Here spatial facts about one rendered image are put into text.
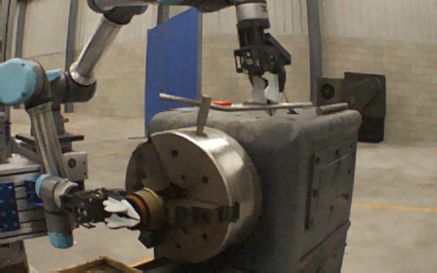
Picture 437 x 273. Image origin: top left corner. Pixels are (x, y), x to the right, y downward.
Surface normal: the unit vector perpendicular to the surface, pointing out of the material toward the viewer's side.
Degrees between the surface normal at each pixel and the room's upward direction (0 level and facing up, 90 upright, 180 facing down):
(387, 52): 90
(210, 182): 90
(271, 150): 90
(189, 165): 90
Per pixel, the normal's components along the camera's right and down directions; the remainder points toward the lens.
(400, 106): -0.55, 0.09
